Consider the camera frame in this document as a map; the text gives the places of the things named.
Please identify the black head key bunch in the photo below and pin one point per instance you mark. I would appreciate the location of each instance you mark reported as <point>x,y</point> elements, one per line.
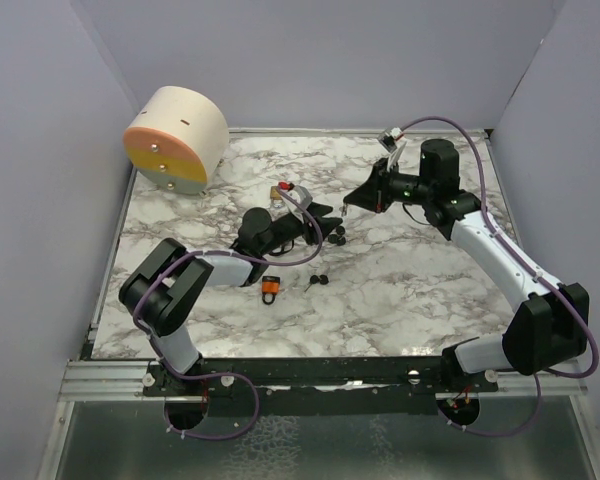
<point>337,236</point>
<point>317,279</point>

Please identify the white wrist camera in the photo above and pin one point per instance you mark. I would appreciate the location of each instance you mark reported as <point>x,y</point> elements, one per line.
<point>390,140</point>
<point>295,198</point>

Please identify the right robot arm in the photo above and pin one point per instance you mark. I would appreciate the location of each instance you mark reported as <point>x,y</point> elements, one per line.
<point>549,316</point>

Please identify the beige cylindrical drum box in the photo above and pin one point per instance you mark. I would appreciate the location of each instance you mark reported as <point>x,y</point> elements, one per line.
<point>177,140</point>

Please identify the orange black padlock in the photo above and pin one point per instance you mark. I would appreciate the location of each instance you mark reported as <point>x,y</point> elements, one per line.
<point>270,286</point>

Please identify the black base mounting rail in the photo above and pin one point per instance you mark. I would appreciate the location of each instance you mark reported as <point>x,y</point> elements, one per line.
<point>314,386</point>

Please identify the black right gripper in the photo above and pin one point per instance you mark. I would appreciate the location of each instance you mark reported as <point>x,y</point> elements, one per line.
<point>366,194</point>

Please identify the brass padlock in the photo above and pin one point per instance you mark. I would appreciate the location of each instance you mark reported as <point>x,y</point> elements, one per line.
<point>276,199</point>

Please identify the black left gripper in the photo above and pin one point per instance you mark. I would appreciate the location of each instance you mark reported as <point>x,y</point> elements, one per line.
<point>325,224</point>

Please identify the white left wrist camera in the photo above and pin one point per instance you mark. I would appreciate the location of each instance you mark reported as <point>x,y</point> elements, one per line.
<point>295,198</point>

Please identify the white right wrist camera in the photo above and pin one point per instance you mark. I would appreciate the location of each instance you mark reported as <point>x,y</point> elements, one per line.
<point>390,140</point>

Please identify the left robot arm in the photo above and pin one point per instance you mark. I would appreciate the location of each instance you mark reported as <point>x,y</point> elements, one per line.
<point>162,291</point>

